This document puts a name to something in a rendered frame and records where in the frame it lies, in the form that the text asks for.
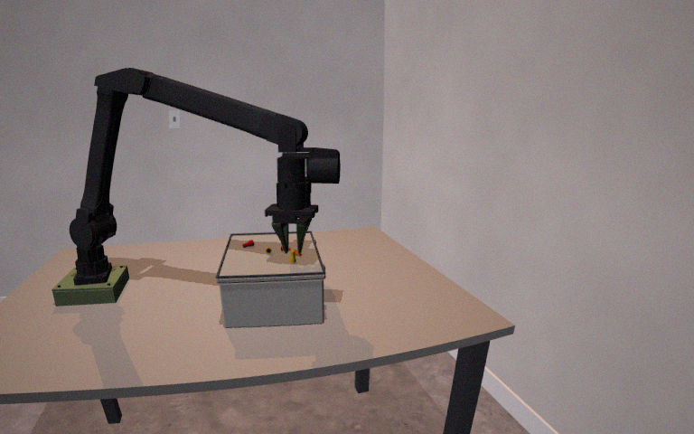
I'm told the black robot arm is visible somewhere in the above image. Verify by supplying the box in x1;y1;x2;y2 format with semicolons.
70;68;340;286

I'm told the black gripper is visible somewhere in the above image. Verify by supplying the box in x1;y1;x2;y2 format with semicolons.
265;181;318;254

